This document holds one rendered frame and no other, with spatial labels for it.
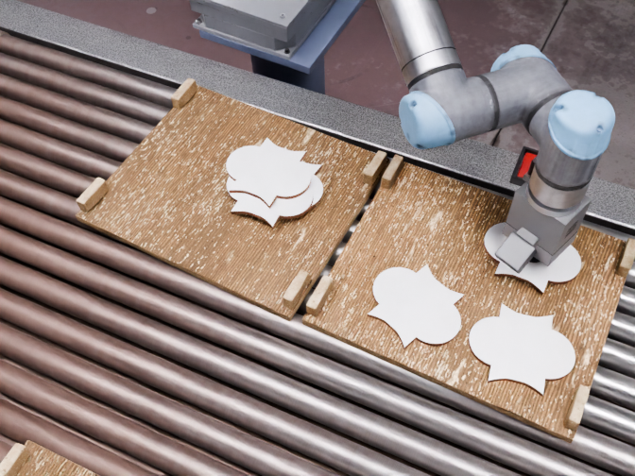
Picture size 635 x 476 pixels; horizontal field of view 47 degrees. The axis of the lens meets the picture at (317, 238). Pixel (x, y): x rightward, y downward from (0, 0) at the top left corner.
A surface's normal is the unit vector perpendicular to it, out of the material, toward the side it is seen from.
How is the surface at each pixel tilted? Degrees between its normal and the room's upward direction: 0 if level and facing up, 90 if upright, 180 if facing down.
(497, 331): 0
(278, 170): 0
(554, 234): 90
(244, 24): 90
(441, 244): 0
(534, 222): 90
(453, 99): 24
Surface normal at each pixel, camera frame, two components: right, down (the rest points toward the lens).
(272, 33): -0.47, 0.73
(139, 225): -0.03, -0.57
